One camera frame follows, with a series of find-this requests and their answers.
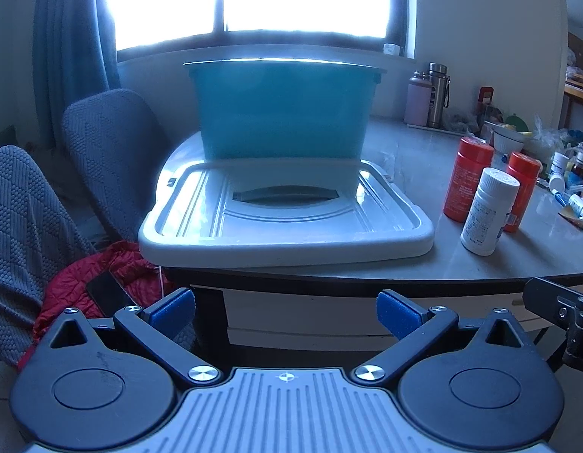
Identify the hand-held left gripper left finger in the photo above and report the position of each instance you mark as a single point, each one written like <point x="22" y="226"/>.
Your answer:
<point x="171" y="309"/>

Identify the black phone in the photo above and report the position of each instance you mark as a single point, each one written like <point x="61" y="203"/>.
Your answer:
<point x="107" y="292"/>

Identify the green round item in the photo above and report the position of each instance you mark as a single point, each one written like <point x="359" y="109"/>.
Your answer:
<point x="517" y="122"/>

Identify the clear plastic bag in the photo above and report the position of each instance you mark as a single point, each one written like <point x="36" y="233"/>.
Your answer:
<point x="543" y="139"/>

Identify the red quilted jacket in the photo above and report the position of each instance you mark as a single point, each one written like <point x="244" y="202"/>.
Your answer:
<point x="69" y="288"/>

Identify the blue plastic storage box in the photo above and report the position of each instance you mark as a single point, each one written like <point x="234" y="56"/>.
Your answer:
<point x="282" y="113"/>

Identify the tall orange bottle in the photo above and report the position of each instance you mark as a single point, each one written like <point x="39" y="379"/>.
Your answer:
<point x="466" y="179"/>

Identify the white pill bottle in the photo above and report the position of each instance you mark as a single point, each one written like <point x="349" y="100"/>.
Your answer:
<point x="489" y="212"/>

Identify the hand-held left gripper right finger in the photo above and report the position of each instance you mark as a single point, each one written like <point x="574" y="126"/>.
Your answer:
<point x="397" y="314"/>

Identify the brown medicine bottle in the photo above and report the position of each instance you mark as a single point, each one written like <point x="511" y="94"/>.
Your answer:
<point x="580" y="167"/>

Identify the white ribbed bowl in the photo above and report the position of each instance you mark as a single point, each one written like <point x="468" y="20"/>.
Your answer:
<point x="508" y="140"/>

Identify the steel thermos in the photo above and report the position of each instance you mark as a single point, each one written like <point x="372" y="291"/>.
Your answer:
<point x="437" y="96"/>

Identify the grey covered chair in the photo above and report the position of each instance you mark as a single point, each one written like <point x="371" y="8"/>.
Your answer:
<point x="112" y="151"/>
<point x="22" y="240"/>

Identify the white plastic box lid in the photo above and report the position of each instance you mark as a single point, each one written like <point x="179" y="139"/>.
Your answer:
<point x="291" y="238"/>

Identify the wooden shelf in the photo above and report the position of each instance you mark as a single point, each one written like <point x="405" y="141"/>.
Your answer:
<point x="579" y="85"/>

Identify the small white bottle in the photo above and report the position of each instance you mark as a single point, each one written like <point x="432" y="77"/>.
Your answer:
<point x="559" y="163"/>

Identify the red carton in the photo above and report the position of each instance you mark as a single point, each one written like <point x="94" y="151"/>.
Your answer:
<point x="485" y="99"/>

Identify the blue curtain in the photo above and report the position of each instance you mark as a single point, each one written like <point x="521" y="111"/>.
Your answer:
<point x="69" y="42"/>

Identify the short orange bottle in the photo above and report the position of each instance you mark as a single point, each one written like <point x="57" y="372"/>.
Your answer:
<point x="525" y="184"/>

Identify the grey desktop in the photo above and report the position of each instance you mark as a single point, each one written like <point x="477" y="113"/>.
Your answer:
<point x="414" y="146"/>

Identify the pink flask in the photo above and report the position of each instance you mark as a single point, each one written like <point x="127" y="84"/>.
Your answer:
<point x="417" y="101"/>

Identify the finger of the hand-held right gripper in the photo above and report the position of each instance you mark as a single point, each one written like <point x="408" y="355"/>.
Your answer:
<point x="546" y="297"/>

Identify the white plug adapter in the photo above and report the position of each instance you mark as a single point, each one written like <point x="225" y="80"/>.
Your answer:
<point x="391" y="49"/>

